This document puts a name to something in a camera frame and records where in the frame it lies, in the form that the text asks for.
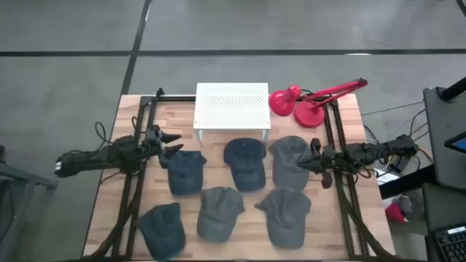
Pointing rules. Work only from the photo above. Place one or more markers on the grey floor object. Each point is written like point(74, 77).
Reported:
point(405, 205)

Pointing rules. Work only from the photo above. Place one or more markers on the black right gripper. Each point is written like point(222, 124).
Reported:
point(329, 163)

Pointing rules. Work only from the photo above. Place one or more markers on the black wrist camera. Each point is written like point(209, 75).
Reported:
point(329, 151)
point(153, 135)

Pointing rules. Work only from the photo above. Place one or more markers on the red desk lamp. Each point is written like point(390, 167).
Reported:
point(308, 115)

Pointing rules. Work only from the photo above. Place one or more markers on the tablet with blue screen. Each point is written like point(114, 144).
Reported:
point(459, 143)

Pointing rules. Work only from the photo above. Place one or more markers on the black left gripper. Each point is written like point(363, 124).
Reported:
point(156, 150)

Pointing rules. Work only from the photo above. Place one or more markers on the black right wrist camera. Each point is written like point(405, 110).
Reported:
point(329, 151)

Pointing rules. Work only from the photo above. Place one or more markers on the black pole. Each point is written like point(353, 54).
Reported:
point(455, 89)

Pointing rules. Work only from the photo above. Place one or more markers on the grey desk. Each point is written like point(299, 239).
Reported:
point(446, 123)

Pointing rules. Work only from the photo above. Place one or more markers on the red floor object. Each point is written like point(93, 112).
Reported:
point(394, 213)

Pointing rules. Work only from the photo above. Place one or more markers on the black floor bar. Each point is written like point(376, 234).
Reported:
point(404, 182)

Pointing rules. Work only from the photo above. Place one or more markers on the grey metal stand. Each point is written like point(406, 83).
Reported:
point(25, 179)

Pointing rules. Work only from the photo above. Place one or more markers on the white perforated metal shelf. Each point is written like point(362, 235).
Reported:
point(231, 105)

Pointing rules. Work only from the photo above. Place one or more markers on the blue denim cap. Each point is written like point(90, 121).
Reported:
point(185, 174)
point(162, 231)

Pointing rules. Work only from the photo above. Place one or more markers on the white paper sheet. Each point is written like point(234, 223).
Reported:
point(386, 177)

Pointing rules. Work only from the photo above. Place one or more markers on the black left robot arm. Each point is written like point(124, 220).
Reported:
point(91, 160)

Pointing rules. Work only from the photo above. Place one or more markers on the black keyboard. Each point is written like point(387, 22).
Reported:
point(451, 245)

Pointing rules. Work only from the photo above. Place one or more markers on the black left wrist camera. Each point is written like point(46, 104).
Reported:
point(153, 135)

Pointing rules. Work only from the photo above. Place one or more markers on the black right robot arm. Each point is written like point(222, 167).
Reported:
point(382, 149)

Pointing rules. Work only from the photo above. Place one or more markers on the dark navy cap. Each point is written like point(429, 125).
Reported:
point(244, 163)

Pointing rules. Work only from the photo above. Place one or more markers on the grey cap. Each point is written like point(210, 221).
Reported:
point(218, 214)
point(287, 163)
point(285, 218)

